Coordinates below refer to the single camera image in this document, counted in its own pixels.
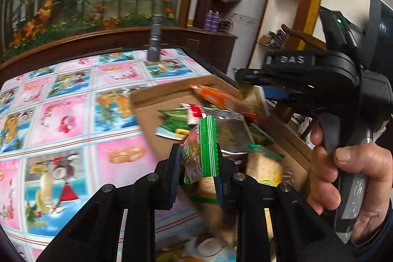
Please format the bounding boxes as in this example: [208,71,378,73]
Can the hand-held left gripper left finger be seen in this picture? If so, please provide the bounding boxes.
[37,144,183,262]

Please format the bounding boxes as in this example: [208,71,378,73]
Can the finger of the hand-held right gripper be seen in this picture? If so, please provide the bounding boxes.
[234,67,271,86]
[262,85,297,100]

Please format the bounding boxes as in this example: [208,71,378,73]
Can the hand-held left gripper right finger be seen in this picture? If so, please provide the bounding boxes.
[213,152,357,262]

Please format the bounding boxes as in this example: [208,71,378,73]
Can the orange cracker packet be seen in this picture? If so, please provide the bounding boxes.
[188,84,259,122]

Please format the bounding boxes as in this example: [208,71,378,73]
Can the green-wrapped pastry packet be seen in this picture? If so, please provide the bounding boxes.
[181,115,222,186]

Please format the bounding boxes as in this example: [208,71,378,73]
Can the red and white snack packet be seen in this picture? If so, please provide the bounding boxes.
[181,103,207,127]

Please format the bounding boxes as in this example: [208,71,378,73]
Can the shallow cardboard box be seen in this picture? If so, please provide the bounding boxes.
[130,75,314,189]

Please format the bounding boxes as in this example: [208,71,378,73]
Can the person's right forearm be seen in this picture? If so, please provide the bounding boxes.
[350,201,393,259]

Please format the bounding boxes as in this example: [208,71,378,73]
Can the person's right hand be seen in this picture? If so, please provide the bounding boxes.
[307,124,393,246]

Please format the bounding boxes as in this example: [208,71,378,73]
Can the dark metal clutter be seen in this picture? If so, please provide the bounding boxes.
[259,30,287,46]

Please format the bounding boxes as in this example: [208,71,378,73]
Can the dark wooden cabinet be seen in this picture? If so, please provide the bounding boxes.
[181,27,238,75]

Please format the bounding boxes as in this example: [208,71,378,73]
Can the wooden chair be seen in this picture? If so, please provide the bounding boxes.
[281,24,327,51]

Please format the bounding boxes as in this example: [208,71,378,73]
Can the grey metal flashlight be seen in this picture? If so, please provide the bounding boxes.
[147,14,163,62]

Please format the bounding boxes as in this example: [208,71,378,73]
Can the printed fruit tablecloth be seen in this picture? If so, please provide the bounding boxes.
[0,49,234,262]

